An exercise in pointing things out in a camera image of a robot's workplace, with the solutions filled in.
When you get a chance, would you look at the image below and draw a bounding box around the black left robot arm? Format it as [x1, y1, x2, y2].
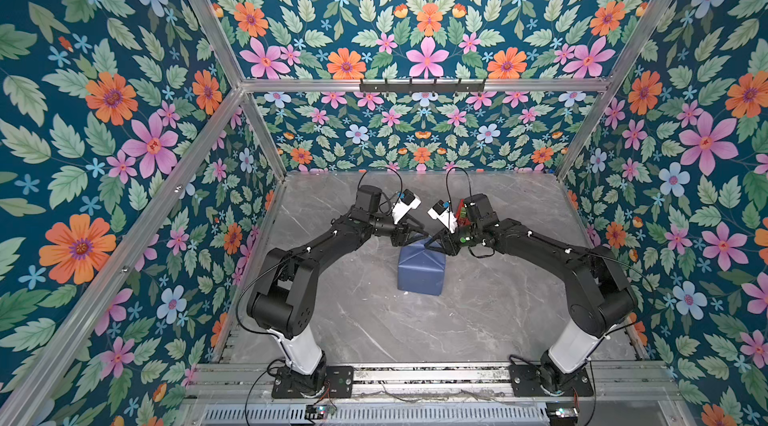
[246, 185, 427, 376]

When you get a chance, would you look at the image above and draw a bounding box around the black hook rail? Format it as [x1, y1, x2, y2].
[358, 78, 486, 95]

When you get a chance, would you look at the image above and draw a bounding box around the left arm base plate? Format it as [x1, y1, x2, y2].
[271, 366, 355, 399]

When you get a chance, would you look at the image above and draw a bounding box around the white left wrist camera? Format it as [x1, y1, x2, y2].
[391, 189, 421, 224]

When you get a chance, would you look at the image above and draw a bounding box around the white cable duct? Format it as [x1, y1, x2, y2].
[200, 403, 550, 425]

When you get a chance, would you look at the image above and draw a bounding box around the light blue wrapping paper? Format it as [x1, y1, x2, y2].
[397, 241, 446, 296]

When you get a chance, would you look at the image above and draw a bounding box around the aluminium mounting rail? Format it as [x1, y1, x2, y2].
[184, 361, 683, 403]

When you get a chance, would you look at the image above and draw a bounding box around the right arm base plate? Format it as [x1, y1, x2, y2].
[508, 364, 594, 397]

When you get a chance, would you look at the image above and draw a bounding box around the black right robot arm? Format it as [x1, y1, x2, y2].
[425, 194, 638, 396]

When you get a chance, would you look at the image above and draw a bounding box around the red tape dispenser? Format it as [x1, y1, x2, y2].
[455, 199, 471, 227]

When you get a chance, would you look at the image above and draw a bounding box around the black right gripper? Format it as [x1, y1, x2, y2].
[423, 223, 482, 257]

